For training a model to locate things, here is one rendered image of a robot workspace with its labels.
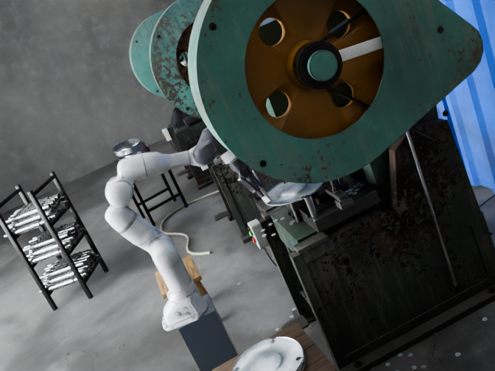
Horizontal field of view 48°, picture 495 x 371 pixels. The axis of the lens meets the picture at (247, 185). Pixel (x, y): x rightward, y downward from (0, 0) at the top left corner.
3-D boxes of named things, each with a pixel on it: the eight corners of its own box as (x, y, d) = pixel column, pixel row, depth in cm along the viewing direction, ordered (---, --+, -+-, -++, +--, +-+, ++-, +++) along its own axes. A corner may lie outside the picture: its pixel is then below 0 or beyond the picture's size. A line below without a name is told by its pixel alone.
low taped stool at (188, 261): (177, 315, 349) (154, 271, 339) (211, 297, 353) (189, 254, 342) (186, 342, 317) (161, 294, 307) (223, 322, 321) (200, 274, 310)
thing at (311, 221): (318, 233, 229) (314, 221, 227) (284, 205, 271) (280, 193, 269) (381, 202, 233) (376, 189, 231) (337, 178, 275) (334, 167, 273)
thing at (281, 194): (334, 183, 234) (334, 182, 234) (273, 213, 231) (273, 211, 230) (311, 168, 261) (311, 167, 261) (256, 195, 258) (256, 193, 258)
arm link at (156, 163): (141, 152, 225) (215, 137, 232) (140, 155, 243) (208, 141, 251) (147, 178, 226) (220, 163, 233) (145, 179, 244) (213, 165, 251)
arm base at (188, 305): (165, 336, 241) (151, 311, 237) (160, 316, 259) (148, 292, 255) (211, 313, 244) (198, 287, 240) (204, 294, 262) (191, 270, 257)
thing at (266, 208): (275, 236, 241) (264, 210, 237) (266, 227, 254) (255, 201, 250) (325, 211, 244) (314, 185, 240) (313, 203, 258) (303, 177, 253)
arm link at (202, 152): (201, 170, 241) (205, 169, 231) (182, 146, 239) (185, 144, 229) (233, 144, 244) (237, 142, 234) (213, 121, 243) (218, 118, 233)
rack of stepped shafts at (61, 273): (96, 297, 424) (35, 189, 394) (46, 313, 433) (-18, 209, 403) (113, 268, 464) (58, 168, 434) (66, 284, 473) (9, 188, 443)
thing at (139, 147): (152, 227, 520) (114, 152, 495) (140, 217, 560) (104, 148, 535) (188, 206, 533) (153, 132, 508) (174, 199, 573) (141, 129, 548)
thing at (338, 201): (342, 210, 226) (334, 188, 223) (325, 199, 242) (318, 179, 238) (354, 203, 227) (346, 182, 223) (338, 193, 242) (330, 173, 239)
